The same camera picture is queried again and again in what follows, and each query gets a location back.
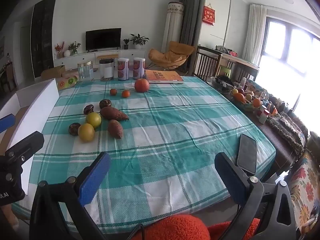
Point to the orange fuzzy garment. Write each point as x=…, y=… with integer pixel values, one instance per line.
x=180, y=227

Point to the brown knitted throw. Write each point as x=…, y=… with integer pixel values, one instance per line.
x=287, y=128

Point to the glass jar with gold lid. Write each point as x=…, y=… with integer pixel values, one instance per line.
x=85, y=71

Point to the cloth-covered standing air conditioner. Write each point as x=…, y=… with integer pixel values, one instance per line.
x=172, y=27

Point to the red wall hanging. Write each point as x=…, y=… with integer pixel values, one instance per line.
x=208, y=15

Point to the teal checked tablecloth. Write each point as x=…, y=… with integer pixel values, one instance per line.
x=162, y=130

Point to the dark glass cabinet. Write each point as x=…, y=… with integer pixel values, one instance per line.
x=43, y=35

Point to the grey curtain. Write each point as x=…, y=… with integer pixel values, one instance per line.
x=191, y=15

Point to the filled fruit basket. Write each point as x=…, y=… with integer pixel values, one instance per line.
x=243, y=100

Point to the dark brown avocado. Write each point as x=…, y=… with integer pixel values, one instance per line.
x=88, y=109

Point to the small orange tangerine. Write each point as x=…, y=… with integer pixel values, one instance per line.
x=125, y=94
x=113, y=91

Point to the white round vase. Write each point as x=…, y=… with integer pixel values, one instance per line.
x=67, y=53

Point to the fruit-print carton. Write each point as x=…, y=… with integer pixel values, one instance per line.
x=67, y=82

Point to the red flowers in vase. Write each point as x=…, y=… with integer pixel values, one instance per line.
x=59, y=48

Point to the yellow round citrus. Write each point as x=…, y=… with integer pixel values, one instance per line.
x=93, y=120
x=86, y=132

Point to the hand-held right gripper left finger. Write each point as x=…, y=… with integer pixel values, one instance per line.
x=95, y=177

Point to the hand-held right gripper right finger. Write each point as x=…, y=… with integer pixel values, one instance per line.
x=230, y=177

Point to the clear jar with black lid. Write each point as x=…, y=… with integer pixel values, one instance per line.
x=106, y=69

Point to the white cardboard box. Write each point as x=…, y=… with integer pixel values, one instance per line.
x=37, y=110

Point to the dark wooden side table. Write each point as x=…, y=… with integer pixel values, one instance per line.
x=240, y=61

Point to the brown cardboard box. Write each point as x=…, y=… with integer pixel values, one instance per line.
x=53, y=71

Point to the large window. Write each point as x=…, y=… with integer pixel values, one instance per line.
x=287, y=45

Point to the black smartphone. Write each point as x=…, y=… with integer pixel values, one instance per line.
x=247, y=153

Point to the green plastic stool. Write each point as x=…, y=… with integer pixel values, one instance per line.
x=225, y=70

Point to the orange book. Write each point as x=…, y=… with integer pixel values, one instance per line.
x=163, y=76

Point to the white curtain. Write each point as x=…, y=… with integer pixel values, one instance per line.
x=255, y=32

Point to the small green potted plant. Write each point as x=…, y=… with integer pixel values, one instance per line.
x=126, y=44

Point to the black television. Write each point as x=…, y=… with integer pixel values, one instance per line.
x=103, y=39

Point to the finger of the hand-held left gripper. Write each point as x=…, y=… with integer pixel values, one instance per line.
x=5, y=123
x=26, y=142

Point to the black cluttered tray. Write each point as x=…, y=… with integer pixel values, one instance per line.
x=222, y=82

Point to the red-brown sweet potato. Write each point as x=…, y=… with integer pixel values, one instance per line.
x=115, y=129
x=113, y=113

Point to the small white bottle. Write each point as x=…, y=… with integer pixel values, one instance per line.
x=263, y=117

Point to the white television cabinet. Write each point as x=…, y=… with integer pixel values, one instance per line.
x=85, y=56

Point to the small wooden bench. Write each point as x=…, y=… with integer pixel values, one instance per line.
x=107, y=56

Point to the floral patterned cloth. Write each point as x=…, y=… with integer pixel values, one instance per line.
x=307, y=192

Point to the large green potted plant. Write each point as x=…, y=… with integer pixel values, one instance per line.
x=138, y=40

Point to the leafy green plant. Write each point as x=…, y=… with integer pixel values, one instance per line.
x=74, y=47

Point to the orange lounge chair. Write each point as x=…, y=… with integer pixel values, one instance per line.
x=172, y=52

